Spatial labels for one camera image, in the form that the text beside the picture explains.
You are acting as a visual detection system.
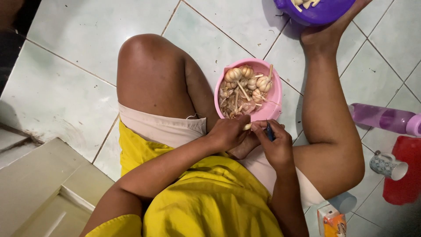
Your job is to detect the person's yellow shirt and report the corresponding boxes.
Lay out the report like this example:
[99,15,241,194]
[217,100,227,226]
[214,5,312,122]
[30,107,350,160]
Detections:
[85,120,285,237]

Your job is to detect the blue handled knife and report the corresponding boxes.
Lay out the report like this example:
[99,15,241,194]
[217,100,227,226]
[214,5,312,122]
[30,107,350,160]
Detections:
[265,120,276,142]

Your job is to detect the purple plastic bowl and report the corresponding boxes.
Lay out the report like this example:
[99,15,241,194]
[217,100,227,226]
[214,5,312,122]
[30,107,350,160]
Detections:
[274,0,357,27]

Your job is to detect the person's left hand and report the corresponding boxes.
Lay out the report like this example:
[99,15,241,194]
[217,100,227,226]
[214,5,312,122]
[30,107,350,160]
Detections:
[207,115,253,154]

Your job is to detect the person's right hand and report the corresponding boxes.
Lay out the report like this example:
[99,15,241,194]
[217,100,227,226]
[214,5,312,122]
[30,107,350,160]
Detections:
[251,119,295,172]

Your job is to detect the beige wooden door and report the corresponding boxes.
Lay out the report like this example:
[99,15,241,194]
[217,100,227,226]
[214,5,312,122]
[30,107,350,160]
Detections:
[0,137,115,237]

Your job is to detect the red plastic container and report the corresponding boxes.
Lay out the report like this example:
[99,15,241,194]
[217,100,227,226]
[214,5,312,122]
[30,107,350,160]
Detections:
[382,136,421,206]

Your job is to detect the person's right leg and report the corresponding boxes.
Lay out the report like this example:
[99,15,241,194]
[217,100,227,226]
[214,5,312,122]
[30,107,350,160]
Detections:
[292,0,374,200]

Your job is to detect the small garlic bulb with roots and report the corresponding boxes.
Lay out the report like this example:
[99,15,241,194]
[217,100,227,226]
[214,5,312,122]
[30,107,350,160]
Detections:
[252,88,280,106]

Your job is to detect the person's left leg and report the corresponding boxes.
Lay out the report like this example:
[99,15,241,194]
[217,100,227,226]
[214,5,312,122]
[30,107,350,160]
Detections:
[116,33,264,161]

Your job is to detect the orange and white packet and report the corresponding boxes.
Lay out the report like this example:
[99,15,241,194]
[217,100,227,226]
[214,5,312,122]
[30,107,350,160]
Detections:
[317,205,348,237]

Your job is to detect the small white garlic bulb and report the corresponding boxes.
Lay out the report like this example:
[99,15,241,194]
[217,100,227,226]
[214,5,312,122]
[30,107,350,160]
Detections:
[247,74,264,91]

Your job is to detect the purple water bottle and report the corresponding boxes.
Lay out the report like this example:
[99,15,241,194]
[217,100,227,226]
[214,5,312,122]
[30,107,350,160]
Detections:
[348,103,421,138]

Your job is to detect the person's beige shorts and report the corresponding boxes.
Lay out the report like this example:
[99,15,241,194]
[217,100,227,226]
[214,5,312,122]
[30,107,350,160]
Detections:
[117,102,327,210]

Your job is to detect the large garlic bulb with stem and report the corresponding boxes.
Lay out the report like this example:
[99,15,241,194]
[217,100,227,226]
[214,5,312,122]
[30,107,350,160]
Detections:
[224,67,251,101]

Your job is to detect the pink plastic bowl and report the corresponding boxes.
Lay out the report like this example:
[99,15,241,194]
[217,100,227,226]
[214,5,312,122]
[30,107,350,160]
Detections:
[214,58,283,123]

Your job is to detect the brownish garlic bulb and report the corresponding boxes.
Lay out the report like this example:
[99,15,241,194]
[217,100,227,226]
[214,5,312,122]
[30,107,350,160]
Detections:
[239,65,254,79]

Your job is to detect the person's leg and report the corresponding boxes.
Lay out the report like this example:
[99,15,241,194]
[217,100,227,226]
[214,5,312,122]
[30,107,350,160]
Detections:
[292,0,374,200]
[116,33,264,161]

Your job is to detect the light blue plastic cup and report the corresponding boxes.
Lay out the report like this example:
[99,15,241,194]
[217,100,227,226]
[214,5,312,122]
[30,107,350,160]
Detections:
[327,192,358,214]

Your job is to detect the patterned ceramic mug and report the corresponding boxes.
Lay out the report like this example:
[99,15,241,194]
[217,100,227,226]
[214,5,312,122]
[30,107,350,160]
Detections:
[369,150,409,181]

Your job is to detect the white garlic bulb long stalk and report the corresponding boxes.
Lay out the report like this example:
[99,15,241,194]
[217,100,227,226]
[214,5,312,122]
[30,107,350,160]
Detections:
[256,64,274,93]

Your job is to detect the heap of garlic peels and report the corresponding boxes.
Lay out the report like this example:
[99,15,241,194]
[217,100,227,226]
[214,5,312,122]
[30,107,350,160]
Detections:
[219,81,260,120]

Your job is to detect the heap of peeled garlic cloves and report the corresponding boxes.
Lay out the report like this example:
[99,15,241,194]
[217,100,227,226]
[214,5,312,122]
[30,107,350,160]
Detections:
[291,0,321,13]

